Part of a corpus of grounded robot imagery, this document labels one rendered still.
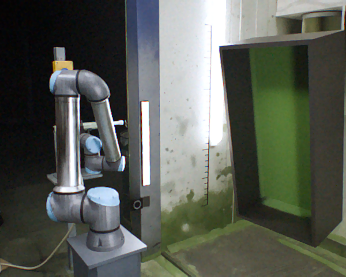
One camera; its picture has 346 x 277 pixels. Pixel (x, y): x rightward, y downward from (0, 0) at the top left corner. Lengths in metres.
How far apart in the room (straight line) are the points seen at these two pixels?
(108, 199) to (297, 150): 1.36
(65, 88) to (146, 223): 1.41
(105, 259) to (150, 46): 1.49
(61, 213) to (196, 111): 1.46
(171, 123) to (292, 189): 1.01
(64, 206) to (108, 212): 0.21
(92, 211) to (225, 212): 1.79
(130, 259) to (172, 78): 1.40
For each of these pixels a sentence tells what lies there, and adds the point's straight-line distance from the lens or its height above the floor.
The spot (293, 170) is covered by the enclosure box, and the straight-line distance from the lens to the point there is 2.52.
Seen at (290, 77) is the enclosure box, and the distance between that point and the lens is 2.31.
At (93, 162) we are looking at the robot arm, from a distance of 2.03.
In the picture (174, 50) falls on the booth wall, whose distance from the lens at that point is 2.60.
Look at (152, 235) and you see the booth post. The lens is 2.79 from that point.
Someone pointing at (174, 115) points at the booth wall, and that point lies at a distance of 2.62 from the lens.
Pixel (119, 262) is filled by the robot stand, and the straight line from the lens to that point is 1.72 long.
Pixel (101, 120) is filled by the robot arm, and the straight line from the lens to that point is 1.76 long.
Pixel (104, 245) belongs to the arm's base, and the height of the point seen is 0.67.
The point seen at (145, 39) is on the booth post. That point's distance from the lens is 2.48.
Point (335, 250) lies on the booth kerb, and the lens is 3.10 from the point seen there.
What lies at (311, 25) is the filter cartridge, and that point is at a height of 1.87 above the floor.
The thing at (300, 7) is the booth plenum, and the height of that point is 2.02.
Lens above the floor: 1.48
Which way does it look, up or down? 12 degrees down
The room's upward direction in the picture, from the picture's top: straight up
